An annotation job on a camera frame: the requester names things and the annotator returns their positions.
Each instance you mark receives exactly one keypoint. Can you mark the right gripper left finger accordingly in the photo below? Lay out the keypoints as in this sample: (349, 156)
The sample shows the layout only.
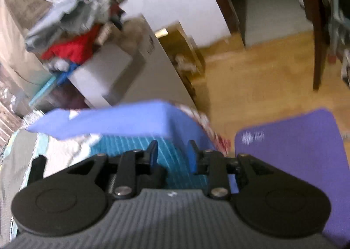
(134, 171)

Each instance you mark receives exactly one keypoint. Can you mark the brown cardboard box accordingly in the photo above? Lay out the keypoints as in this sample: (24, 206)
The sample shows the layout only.
(183, 53)

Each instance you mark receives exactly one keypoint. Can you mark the white cardboard box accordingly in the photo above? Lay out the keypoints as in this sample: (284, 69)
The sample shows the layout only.
(131, 66)

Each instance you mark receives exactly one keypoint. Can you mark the blue mattress edge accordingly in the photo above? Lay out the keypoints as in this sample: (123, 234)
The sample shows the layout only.
(150, 118)

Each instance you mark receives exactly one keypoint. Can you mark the grey teal striped blanket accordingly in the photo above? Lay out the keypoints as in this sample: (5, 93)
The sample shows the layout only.
(23, 147)

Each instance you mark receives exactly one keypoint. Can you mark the purple yoga mat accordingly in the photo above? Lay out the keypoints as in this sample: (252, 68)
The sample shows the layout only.
(310, 147)

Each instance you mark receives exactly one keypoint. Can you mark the blue checkered bedsheet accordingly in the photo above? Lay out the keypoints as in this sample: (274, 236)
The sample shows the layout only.
(169, 156)

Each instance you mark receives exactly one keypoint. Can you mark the pile of clothes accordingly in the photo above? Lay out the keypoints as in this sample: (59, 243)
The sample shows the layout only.
(65, 36)

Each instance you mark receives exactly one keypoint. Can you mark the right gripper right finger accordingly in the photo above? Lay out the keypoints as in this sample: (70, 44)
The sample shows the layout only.
(215, 166)

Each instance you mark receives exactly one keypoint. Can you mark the dark wooden door frame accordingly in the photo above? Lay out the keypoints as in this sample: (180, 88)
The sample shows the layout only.
(317, 24)

